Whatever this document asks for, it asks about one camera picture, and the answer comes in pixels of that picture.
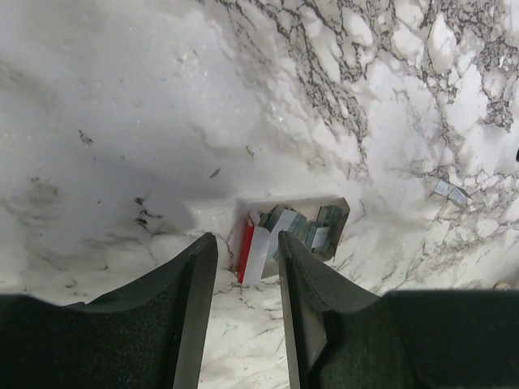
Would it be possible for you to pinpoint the staple strip near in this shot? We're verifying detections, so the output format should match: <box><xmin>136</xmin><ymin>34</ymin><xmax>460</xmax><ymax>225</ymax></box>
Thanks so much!
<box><xmin>433</xmin><ymin>179</ymin><xmax>471</xmax><ymax>207</ymax></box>

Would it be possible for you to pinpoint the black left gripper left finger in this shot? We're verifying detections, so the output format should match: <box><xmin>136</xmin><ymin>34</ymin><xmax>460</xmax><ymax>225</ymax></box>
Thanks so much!
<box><xmin>1</xmin><ymin>233</ymin><xmax>218</xmax><ymax>388</ymax></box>

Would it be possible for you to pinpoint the staple box tray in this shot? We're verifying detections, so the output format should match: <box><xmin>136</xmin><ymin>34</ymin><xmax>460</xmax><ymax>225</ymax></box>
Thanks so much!
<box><xmin>235</xmin><ymin>196</ymin><xmax>350</xmax><ymax>285</ymax></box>

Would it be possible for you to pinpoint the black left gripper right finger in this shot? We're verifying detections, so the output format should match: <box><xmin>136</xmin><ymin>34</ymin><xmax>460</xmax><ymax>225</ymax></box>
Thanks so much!
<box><xmin>278</xmin><ymin>233</ymin><xmax>518</xmax><ymax>388</ymax></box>

